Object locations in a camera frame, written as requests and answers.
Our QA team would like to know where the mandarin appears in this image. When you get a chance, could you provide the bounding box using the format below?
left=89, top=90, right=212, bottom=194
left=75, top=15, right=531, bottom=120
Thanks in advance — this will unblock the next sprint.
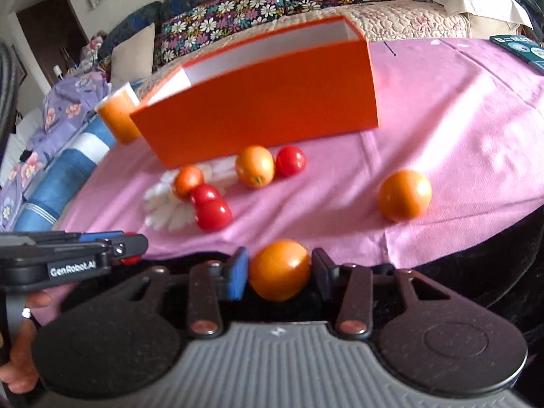
left=248, top=239, right=311, bottom=302
left=171, top=165, right=205, bottom=199

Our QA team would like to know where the person's left hand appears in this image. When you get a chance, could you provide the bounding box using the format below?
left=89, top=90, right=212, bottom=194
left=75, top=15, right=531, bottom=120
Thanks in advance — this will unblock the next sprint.
left=1, top=316, right=40, bottom=394

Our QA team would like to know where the red cherry tomato front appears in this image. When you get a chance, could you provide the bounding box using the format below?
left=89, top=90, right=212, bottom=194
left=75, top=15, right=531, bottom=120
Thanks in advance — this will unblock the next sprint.
left=120, top=232, right=147, bottom=265

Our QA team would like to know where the red cherry tomato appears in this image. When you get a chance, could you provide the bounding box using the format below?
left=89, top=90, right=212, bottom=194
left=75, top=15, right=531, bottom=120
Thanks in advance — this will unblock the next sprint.
left=195, top=198, right=232, bottom=232
left=276, top=146, right=307, bottom=177
left=189, top=183, right=221, bottom=210
left=120, top=232, right=147, bottom=265

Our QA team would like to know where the blue striped blanket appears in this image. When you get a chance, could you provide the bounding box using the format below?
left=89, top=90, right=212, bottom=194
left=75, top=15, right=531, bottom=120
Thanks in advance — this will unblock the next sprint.
left=11, top=116, right=115, bottom=232

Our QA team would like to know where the smooth orange right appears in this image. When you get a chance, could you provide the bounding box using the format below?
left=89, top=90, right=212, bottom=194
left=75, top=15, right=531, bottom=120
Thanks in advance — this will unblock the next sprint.
left=377, top=170, right=432, bottom=222

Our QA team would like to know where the red cherry tomato middle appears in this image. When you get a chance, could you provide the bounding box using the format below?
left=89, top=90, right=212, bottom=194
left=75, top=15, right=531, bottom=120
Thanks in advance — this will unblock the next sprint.
left=195, top=198, right=232, bottom=232

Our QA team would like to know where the red cherry tomato left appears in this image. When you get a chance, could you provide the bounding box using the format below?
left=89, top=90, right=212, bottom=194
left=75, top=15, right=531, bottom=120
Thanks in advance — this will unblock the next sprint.
left=189, top=183, right=221, bottom=210

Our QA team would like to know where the purple floral bedsheet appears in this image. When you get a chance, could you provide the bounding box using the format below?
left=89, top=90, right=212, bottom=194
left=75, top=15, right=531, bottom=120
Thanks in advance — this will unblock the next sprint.
left=1, top=71, right=111, bottom=231

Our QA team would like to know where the orange paper cup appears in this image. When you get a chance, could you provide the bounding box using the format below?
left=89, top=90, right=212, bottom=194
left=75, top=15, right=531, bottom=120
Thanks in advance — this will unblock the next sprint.
left=95, top=83, right=141, bottom=145

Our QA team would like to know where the pink floral table cloth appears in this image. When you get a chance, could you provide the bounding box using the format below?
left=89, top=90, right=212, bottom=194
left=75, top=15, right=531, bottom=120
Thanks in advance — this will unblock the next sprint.
left=59, top=39, right=543, bottom=268

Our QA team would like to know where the smooth orange kumquat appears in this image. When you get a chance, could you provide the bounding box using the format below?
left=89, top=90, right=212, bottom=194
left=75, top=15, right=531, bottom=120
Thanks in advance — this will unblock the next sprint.
left=235, top=146, right=275, bottom=189

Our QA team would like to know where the red cherry tomato far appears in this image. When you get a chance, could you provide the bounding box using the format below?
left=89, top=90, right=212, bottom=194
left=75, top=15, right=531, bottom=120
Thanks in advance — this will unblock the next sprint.
left=276, top=146, right=307, bottom=177

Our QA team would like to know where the beige plain pillow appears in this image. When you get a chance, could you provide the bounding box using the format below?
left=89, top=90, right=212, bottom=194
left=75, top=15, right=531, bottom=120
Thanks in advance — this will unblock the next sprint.
left=110, top=23, right=155, bottom=89

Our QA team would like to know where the dark wooden door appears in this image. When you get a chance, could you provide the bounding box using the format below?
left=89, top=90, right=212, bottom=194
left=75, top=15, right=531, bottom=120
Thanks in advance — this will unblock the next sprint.
left=17, top=0, right=87, bottom=87

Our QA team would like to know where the floral cushion left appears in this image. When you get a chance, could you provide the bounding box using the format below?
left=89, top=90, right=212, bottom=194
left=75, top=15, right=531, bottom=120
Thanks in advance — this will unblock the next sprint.
left=153, top=0, right=284, bottom=69

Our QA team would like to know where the dark blue patterned pillow left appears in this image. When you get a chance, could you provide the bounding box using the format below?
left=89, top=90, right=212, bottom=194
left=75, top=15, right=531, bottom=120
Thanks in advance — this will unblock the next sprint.
left=98, top=1, right=162, bottom=61

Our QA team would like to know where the orange cardboard box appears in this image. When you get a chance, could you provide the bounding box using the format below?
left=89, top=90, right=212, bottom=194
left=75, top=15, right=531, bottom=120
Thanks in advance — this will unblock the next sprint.
left=131, top=16, right=379, bottom=169

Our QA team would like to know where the teal paperback book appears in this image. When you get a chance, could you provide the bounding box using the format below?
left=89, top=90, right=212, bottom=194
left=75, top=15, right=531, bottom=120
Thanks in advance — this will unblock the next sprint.
left=490, top=35, right=544, bottom=74

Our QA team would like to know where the white cloth covered side table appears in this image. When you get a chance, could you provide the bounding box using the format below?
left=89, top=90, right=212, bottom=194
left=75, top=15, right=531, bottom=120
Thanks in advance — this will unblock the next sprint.
left=431, top=0, right=533, bottom=39

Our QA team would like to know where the black cable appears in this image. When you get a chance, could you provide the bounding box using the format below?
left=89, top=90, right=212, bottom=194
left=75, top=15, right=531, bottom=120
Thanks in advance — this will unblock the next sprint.
left=0, top=39, right=20, bottom=154

